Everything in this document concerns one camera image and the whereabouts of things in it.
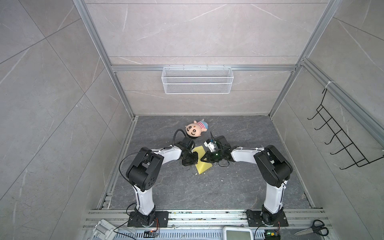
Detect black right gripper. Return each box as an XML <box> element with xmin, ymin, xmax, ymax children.
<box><xmin>199</xmin><ymin>150</ymin><xmax>224</xmax><ymax>163</ymax></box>

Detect yellow square paper sheet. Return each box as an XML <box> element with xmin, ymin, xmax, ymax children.
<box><xmin>193</xmin><ymin>146</ymin><xmax>213</xmax><ymax>175</ymax></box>

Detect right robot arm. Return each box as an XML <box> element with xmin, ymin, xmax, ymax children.
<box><xmin>201</xmin><ymin>136</ymin><xmax>293</xmax><ymax>226</ymax></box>

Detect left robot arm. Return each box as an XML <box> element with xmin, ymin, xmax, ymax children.
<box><xmin>125</xmin><ymin>137</ymin><xmax>198</xmax><ymax>219</ymax></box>

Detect plush doll toy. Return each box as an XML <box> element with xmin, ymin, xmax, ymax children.
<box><xmin>185</xmin><ymin>119</ymin><xmax>209</xmax><ymax>139</ymax></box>

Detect white digital scale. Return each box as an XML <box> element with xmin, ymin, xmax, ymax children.
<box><xmin>223</xmin><ymin>227</ymin><xmax>254</xmax><ymax>240</ymax></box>

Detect small green circuit board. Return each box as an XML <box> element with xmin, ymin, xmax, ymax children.
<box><xmin>265</xmin><ymin>231</ymin><xmax>281</xmax><ymax>240</ymax></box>

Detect white device bottom left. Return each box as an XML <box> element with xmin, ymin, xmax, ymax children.
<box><xmin>92</xmin><ymin>220</ymin><xmax>118</xmax><ymax>240</ymax></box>

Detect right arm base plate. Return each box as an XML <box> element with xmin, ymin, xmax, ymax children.
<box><xmin>245</xmin><ymin>209</ymin><xmax>289</xmax><ymax>227</ymax></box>

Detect white wire mesh basket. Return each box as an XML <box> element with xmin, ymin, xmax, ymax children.
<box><xmin>162</xmin><ymin>67</ymin><xmax>234</xmax><ymax>95</ymax></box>

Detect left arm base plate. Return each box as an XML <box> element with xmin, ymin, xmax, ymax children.
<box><xmin>128</xmin><ymin>211</ymin><xmax>169</xmax><ymax>228</ymax></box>

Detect small red-wired circuit board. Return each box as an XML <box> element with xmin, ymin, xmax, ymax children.
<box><xmin>144</xmin><ymin>230</ymin><xmax>160</xmax><ymax>238</ymax></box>

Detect black handled scissors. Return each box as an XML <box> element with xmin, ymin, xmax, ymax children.
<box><xmin>294</xmin><ymin>220</ymin><xmax>329</xmax><ymax>237</ymax></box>

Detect black wire hook rack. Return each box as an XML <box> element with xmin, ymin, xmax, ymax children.
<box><xmin>307</xmin><ymin>89</ymin><xmax>384</xmax><ymax>170</ymax></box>

